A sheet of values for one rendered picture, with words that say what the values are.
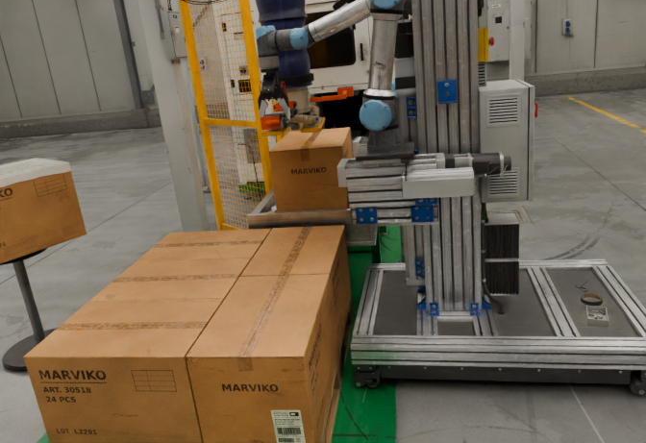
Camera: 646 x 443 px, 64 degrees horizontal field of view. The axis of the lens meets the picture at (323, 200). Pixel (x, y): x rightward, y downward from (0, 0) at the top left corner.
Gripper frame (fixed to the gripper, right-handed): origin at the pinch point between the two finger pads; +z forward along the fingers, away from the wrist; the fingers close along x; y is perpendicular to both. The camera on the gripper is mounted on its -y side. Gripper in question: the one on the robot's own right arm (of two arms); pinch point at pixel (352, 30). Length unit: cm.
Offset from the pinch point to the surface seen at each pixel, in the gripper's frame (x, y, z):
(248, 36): 51, -73, -4
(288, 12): -36.4, -23.8, -10.4
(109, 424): -149, -78, 125
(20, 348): -69, -190, 149
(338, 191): -17, -12, 82
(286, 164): -19, -39, 65
